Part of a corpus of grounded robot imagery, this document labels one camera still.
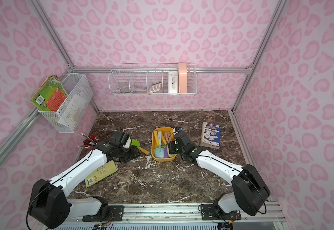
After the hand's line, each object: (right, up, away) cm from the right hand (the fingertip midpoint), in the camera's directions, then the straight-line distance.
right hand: (168, 144), depth 84 cm
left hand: (-17, -5, -1) cm, 18 cm away
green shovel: (-22, -2, +16) cm, 28 cm away
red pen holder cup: (-49, +1, +6) cm, 50 cm away
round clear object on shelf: (-29, +35, +8) cm, 46 cm away
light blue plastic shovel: (-6, -6, +8) cm, 12 cm away
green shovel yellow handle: (+1, -7, +5) cm, 9 cm away
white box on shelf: (+2, +39, +8) cm, 40 cm away
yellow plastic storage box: (0, +7, +16) cm, 17 cm away
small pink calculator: (-9, +36, +10) cm, 38 cm away
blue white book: (+29, +4, +16) cm, 34 cm away
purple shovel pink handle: (-2, -7, +6) cm, 9 cm away
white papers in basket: (-56, +20, 0) cm, 59 cm away
